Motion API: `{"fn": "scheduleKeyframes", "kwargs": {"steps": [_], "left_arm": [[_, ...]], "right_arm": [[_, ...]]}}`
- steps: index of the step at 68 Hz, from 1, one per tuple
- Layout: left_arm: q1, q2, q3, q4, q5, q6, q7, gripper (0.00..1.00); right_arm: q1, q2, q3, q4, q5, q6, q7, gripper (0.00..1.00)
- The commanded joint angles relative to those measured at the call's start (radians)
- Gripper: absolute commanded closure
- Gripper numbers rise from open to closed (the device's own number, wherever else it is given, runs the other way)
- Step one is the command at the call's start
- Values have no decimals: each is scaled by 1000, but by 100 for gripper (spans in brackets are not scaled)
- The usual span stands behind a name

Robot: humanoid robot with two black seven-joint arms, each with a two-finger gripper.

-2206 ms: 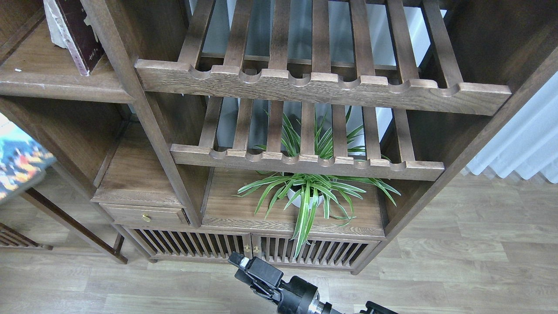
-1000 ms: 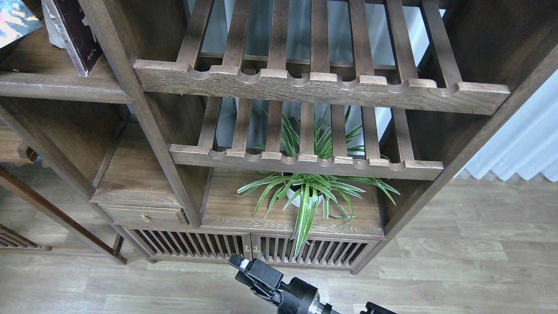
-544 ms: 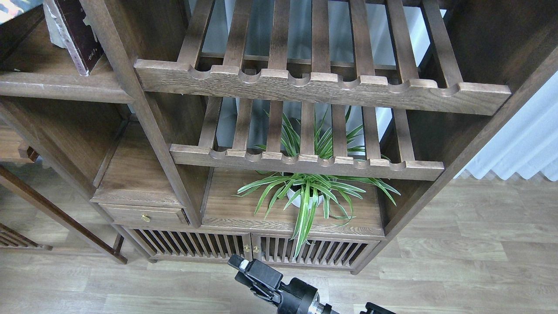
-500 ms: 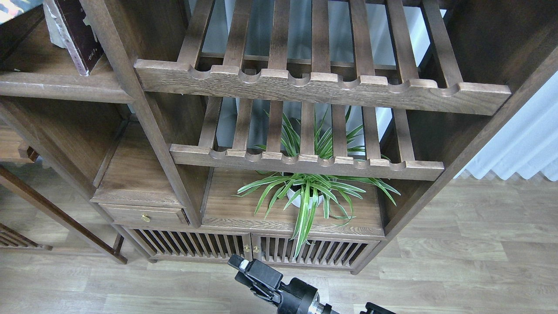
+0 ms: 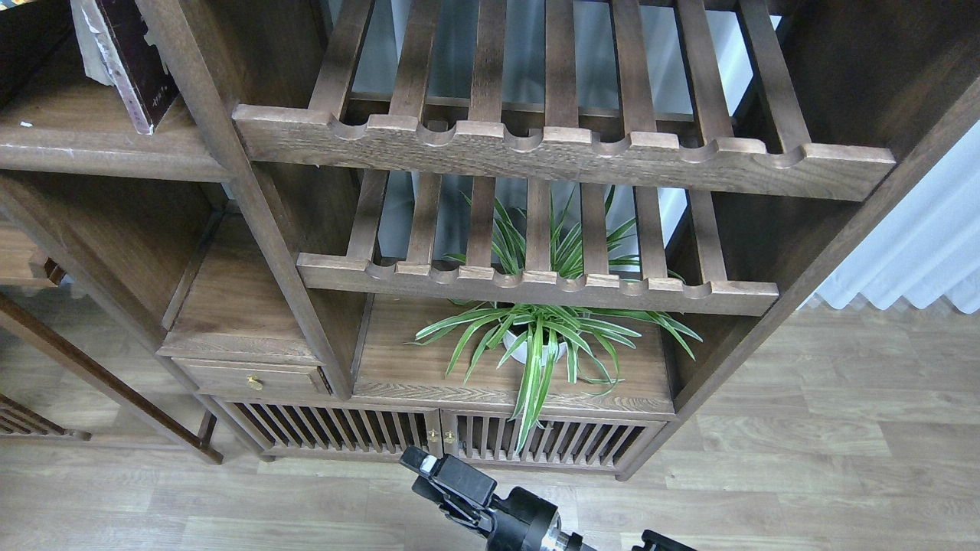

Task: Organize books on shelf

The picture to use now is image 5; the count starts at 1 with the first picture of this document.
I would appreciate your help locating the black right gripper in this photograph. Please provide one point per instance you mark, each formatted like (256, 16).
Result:
(522, 521)

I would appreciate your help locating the maroon hardcover book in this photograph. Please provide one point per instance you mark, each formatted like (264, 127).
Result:
(133, 64)

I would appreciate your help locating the yellow green cover book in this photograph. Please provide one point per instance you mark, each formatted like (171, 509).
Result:
(93, 63)

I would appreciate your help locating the colorful illustrated paperback book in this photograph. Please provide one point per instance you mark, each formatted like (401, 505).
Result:
(11, 4)

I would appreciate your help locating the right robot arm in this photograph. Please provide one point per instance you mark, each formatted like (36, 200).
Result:
(521, 521)

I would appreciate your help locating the left slatted cabinet door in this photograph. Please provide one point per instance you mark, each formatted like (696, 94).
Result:
(332, 431)

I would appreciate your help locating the slatted cabinet door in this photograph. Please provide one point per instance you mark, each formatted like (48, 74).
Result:
(332, 431)
(559, 442)

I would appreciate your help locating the right slatted cabinet door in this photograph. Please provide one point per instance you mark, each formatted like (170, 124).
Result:
(559, 442)

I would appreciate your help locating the white plant pot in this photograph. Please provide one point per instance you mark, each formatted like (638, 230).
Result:
(517, 340)

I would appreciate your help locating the green spider plant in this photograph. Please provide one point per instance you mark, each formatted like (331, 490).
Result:
(550, 333)

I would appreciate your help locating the dark wooden bookshelf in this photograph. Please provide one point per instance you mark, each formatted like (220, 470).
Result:
(323, 187)

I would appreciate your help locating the wooden drawer with brass knob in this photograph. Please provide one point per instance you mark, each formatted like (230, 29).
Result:
(233, 378)

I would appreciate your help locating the dark wooden side furniture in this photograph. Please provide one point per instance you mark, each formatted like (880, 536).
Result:
(107, 390)

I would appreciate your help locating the white pleated curtain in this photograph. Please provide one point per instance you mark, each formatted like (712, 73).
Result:
(925, 250)

